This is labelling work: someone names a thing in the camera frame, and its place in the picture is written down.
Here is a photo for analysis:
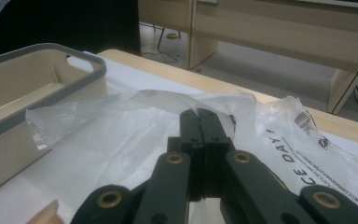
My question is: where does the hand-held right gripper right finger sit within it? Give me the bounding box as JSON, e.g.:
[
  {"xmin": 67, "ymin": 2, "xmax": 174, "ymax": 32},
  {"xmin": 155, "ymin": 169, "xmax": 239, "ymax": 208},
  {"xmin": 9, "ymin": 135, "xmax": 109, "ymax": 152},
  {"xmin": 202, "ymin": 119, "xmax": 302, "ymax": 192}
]
[{"xmin": 198, "ymin": 107, "xmax": 236, "ymax": 199}]

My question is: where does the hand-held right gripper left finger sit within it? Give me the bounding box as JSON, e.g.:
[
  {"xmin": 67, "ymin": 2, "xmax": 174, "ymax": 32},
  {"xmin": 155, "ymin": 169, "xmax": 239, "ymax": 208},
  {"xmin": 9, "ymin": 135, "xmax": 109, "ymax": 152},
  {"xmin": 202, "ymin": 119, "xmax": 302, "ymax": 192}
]
[{"xmin": 167, "ymin": 108, "xmax": 205, "ymax": 200}]

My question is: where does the clear smiley-print plastic bag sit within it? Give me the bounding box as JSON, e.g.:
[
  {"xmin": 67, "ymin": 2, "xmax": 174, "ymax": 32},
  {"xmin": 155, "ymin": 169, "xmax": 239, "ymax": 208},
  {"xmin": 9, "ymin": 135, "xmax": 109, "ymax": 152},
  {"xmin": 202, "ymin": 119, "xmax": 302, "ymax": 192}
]
[{"xmin": 24, "ymin": 89, "xmax": 358, "ymax": 224}]

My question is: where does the beige bin with grey rim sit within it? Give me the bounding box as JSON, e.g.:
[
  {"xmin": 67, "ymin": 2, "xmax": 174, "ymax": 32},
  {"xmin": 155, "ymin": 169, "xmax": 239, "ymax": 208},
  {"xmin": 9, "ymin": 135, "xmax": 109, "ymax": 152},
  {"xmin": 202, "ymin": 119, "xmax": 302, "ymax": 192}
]
[{"xmin": 0, "ymin": 42, "xmax": 108, "ymax": 199}]

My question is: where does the black curtain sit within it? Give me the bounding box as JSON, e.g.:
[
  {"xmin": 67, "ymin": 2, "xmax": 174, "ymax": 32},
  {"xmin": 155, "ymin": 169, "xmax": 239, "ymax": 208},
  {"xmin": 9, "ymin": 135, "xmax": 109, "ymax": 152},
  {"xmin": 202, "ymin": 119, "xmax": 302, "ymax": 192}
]
[{"xmin": 0, "ymin": 0, "xmax": 142, "ymax": 61}]

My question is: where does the thin black floor cable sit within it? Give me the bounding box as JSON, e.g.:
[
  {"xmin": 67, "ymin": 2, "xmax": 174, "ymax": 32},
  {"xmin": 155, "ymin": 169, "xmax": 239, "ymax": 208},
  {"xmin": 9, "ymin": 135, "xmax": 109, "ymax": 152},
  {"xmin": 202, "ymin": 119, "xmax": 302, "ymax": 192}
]
[{"xmin": 141, "ymin": 26, "xmax": 182, "ymax": 63}]

